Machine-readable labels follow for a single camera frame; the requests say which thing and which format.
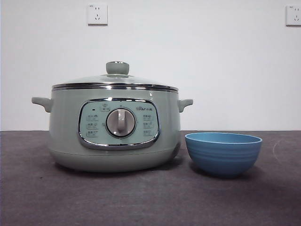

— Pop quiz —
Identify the white wall socket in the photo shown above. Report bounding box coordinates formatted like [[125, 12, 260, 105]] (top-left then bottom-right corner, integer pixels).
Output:
[[285, 5, 301, 26], [87, 3, 109, 26]]

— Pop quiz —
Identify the pale green electric steamer pot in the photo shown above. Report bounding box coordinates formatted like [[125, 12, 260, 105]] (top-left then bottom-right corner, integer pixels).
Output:
[[31, 85, 194, 173]]

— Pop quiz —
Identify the blue ribbed bowl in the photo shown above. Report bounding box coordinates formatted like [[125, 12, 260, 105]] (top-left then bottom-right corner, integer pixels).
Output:
[[184, 132, 263, 179]]

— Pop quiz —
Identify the glass lid with green knob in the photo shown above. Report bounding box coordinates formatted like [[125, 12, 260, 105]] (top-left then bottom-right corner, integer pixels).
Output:
[[52, 61, 179, 91]]

